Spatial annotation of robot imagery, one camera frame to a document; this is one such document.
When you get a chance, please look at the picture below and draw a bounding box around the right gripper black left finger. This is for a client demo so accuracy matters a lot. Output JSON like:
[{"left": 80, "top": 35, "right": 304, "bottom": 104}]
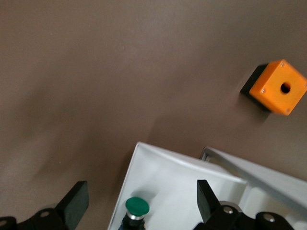
[{"left": 0, "top": 181, "right": 90, "bottom": 230}]

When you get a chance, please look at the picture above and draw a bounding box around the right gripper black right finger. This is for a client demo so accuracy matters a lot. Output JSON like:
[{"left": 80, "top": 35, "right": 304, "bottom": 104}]
[{"left": 194, "top": 179, "right": 295, "bottom": 230}]

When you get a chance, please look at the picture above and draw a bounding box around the white plastic drawer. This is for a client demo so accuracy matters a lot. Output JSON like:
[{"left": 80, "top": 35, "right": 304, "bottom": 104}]
[{"left": 106, "top": 141, "right": 248, "bottom": 230}]

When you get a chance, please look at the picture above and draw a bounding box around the green push button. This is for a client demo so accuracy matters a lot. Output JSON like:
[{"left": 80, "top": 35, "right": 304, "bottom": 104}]
[{"left": 118, "top": 196, "right": 150, "bottom": 230}]

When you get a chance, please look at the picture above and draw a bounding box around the white drawer cabinet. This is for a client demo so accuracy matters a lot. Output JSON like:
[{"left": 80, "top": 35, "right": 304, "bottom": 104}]
[{"left": 199, "top": 146, "right": 307, "bottom": 230}]

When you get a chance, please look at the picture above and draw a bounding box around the brown table cover sheet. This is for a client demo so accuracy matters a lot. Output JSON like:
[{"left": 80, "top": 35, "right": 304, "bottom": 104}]
[{"left": 0, "top": 0, "right": 307, "bottom": 230}]

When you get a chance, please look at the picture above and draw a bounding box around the orange button enclosure box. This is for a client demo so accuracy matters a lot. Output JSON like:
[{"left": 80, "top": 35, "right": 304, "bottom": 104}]
[{"left": 240, "top": 59, "right": 307, "bottom": 117}]

